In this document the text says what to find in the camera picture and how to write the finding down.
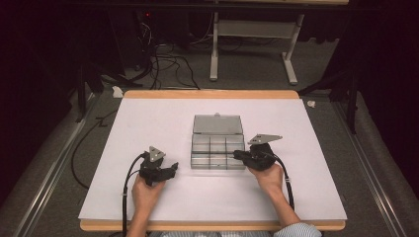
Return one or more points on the person's right hand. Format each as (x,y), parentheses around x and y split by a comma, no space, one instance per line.
(270,179)

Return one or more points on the white desk frame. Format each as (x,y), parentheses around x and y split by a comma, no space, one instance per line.
(255,29)

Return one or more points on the white table mat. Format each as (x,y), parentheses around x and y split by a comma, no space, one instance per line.
(210,197)

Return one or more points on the clear plastic compartment box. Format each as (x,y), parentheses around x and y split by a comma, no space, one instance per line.
(217,149)

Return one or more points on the black metal stand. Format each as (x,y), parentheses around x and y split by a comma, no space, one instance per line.
(352,98)
(82,92)

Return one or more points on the metal floor rail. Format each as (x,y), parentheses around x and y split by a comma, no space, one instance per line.
(49,174)
(369,177)

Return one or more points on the black computer tower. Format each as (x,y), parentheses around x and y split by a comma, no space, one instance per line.
(131,36)

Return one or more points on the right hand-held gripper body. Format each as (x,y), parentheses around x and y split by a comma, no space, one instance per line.
(260,156)

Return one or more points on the person's left hand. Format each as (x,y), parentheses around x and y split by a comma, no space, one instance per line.
(146,197)

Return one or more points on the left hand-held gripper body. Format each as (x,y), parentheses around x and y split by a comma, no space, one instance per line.
(153,171)

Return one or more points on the wooden table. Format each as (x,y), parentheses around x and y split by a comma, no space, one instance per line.
(210,94)

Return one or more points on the crumpled white paper scrap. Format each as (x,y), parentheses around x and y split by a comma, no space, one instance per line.
(311,104)
(117,92)

